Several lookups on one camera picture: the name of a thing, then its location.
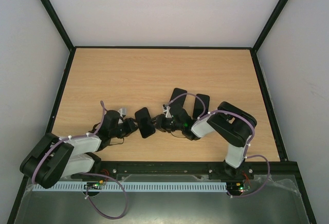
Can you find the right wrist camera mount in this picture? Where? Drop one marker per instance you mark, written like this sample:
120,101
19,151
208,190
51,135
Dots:
166,110

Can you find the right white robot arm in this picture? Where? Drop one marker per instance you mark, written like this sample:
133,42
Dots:
234,125

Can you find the black case with camera holes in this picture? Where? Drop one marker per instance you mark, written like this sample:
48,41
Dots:
178,97

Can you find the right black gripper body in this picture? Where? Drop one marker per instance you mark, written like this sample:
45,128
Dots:
160,120

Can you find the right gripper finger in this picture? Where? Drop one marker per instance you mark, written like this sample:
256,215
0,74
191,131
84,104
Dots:
158,119
160,127

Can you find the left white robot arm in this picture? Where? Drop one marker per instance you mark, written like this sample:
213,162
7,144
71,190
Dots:
56,157

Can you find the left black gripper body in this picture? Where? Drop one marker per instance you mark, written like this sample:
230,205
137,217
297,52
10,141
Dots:
123,131

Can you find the black frame base rail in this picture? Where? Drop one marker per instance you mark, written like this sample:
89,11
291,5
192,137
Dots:
214,170

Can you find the white slotted cable duct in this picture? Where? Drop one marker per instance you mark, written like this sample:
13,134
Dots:
65,186

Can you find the black phone screen up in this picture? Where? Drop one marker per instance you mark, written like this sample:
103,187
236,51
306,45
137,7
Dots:
201,105

